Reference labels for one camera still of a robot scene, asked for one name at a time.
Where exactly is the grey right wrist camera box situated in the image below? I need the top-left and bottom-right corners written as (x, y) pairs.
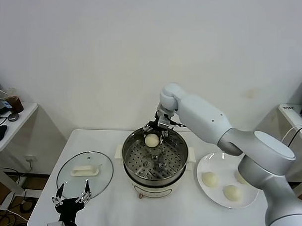
top-left (158, 115), bottom-right (171, 129)

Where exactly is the black cable with grey adapter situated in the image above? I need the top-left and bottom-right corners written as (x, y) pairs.
top-left (288, 125), bottom-right (302, 145)

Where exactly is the white side desk with label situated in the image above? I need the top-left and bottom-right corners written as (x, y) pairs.
top-left (276, 104), bottom-right (302, 139)

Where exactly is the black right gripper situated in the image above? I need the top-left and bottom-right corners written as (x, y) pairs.
top-left (141, 110), bottom-right (172, 144)

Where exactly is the iced coffee plastic cup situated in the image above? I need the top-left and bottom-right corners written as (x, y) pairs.
top-left (0, 87), bottom-right (25, 114)

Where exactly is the white side desk with mouse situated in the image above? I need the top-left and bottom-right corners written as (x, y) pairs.
top-left (0, 101), bottom-right (40, 211)

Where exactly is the glass lid with white handle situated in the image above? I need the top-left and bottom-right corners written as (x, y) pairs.
top-left (55, 150), bottom-right (115, 202)

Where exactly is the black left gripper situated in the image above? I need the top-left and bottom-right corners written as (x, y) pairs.
top-left (51, 177), bottom-right (93, 224)

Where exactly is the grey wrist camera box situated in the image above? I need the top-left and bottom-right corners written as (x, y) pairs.
top-left (158, 115), bottom-right (171, 129)
top-left (46, 221), bottom-right (75, 226)

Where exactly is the perforated stainless steel steamer basket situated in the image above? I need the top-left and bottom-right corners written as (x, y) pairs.
top-left (121, 126), bottom-right (190, 184)

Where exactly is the white hanging cable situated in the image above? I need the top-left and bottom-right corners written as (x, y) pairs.
top-left (281, 122), bottom-right (302, 145)

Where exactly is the steel steamer pot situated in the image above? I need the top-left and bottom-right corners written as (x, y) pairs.
top-left (112, 144), bottom-right (197, 201)

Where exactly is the round white plate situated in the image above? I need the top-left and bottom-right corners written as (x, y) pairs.
top-left (195, 151), bottom-right (261, 210)

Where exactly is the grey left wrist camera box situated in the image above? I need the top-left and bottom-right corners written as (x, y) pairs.
top-left (46, 221), bottom-right (75, 226)

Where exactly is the white steamed baozi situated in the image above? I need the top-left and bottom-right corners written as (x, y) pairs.
top-left (201, 171), bottom-right (219, 188)
top-left (223, 184), bottom-right (242, 202)
top-left (235, 170), bottom-right (250, 185)
top-left (144, 133), bottom-right (160, 148)

